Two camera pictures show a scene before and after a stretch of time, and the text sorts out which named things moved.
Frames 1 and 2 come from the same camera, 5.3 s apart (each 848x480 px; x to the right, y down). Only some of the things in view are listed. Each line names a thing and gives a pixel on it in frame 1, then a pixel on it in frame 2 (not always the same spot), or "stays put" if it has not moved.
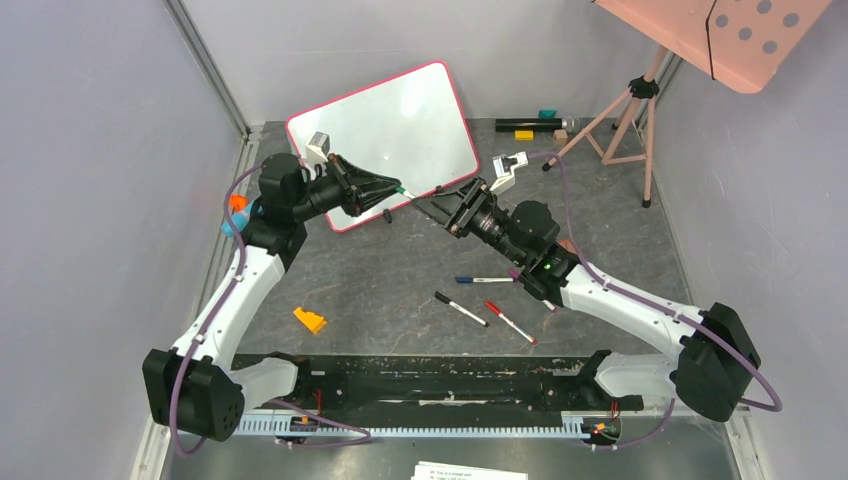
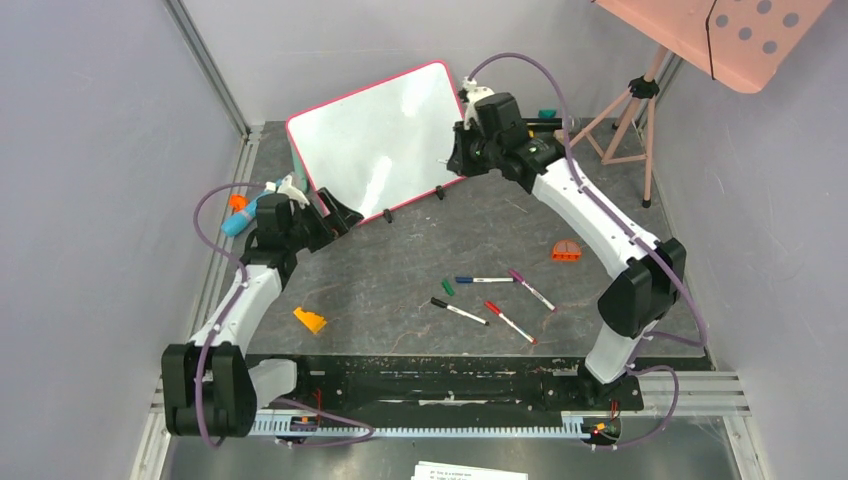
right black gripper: [466, 210] -> [461, 154]
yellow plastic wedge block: [313, 321] stays put
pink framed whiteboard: [411, 127] stays put
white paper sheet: [425, 470] stays put
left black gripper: [360, 189] -> [328, 227]
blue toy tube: [240, 221] stays put
